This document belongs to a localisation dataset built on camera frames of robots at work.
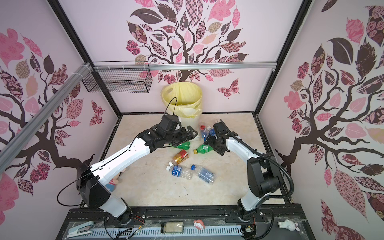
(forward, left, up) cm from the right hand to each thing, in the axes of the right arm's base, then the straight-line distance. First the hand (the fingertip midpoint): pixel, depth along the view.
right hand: (210, 144), depth 92 cm
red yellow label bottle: (-7, +18, -3) cm, 20 cm away
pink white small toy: (-42, +8, -3) cm, 43 cm away
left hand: (-6, +11, +16) cm, 20 cm away
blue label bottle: (-18, +5, -4) cm, 19 cm away
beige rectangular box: (-43, +20, -5) cm, 47 cm away
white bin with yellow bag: (+37, +18, +6) cm, 41 cm away
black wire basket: (+36, +57, +26) cm, 73 cm away
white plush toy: (-42, -35, -6) cm, 55 cm away
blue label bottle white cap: (-16, +18, -4) cm, 25 cm away
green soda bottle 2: (-1, +4, -4) cm, 6 cm away
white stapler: (-43, +65, -6) cm, 78 cm away
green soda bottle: (+2, +16, -5) cm, 17 cm away
